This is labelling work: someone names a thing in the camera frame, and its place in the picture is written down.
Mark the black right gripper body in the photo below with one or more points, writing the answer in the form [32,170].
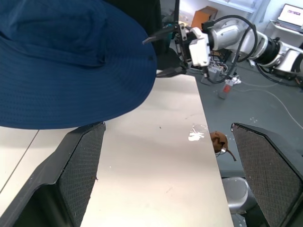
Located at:
[182,45]

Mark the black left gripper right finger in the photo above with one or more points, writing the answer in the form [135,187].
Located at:
[272,170]

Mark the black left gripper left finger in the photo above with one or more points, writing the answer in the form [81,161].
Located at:
[47,189]

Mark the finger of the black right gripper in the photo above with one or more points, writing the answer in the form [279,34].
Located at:
[158,35]
[170,72]

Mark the navy blue bucket hat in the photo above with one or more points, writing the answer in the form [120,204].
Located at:
[61,66]

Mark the thin black pole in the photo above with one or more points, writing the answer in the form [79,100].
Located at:
[176,11]

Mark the orange brown box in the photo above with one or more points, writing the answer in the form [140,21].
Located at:
[201,16]

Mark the silver robot body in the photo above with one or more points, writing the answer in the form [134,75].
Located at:
[236,194]

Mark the grey device with red label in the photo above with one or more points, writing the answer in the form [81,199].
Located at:
[226,89]

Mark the brown leather pouch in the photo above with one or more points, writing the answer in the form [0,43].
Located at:
[219,142]

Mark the open laptop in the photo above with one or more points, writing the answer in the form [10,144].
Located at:
[292,13]

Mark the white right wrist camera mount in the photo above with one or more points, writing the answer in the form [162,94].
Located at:
[198,49]

